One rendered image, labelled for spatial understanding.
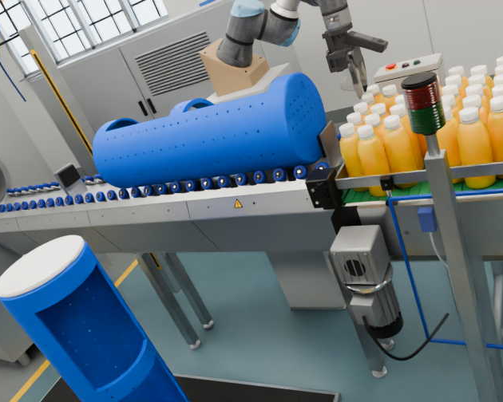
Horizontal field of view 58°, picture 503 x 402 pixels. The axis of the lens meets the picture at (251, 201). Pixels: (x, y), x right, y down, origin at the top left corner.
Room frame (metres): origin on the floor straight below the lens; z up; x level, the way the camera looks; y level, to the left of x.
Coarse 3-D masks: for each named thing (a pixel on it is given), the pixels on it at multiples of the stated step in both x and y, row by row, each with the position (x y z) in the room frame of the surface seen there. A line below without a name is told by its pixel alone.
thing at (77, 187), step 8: (64, 168) 2.13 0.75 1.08; (72, 168) 2.14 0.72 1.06; (56, 176) 2.10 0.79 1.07; (64, 176) 2.10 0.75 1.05; (72, 176) 2.12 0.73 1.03; (80, 176) 2.15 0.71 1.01; (64, 184) 2.10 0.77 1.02; (72, 184) 2.12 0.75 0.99; (80, 184) 2.15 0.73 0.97; (72, 192) 2.11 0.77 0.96; (80, 192) 2.13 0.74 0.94
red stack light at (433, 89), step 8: (424, 88) 0.75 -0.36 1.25; (432, 88) 0.75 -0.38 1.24; (408, 96) 0.77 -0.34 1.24; (416, 96) 0.76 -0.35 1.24; (424, 96) 0.75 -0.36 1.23; (432, 96) 0.75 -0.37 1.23; (440, 96) 0.76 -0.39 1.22; (408, 104) 0.78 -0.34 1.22; (416, 104) 0.76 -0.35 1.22; (424, 104) 0.76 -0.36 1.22; (432, 104) 0.75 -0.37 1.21
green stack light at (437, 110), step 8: (440, 104) 0.76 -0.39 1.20; (408, 112) 0.79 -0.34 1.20; (416, 112) 0.77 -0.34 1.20; (424, 112) 0.76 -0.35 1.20; (432, 112) 0.75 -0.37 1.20; (440, 112) 0.76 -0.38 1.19; (416, 120) 0.77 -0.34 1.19; (424, 120) 0.76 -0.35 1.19; (432, 120) 0.75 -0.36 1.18; (440, 120) 0.75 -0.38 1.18; (416, 128) 0.77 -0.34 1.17; (424, 128) 0.76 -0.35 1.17; (432, 128) 0.75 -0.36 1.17; (440, 128) 0.75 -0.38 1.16
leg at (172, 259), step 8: (168, 256) 1.98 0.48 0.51; (176, 256) 2.01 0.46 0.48; (168, 264) 2.00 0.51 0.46; (176, 264) 1.99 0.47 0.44; (176, 272) 1.98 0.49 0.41; (184, 272) 2.01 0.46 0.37; (176, 280) 2.00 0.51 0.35; (184, 280) 1.99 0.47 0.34; (184, 288) 1.99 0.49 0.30; (192, 288) 2.00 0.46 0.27; (192, 296) 1.98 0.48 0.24; (192, 304) 1.99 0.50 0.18; (200, 304) 2.00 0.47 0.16; (200, 312) 1.98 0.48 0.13; (208, 312) 2.02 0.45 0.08; (200, 320) 2.00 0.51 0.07; (208, 320) 1.99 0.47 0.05; (208, 328) 1.98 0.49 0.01
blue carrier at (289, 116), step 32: (256, 96) 1.34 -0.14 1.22; (288, 96) 1.28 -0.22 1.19; (128, 128) 1.69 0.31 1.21; (160, 128) 1.56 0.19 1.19; (192, 128) 1.45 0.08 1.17; (224, 128) 1.37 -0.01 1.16; (256, 128) 1.29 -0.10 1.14; (288, 128) 1.23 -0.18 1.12; (320, 128) 1.38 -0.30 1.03; (96, 160) 1.76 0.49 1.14; (128, 160) 1.64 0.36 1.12; (160, 160) 1.54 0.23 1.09; (192, 160) 1.46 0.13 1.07; (224, 160) 1.38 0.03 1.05; (256, 160) 1.32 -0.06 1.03; (288, 160) 1.26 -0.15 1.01
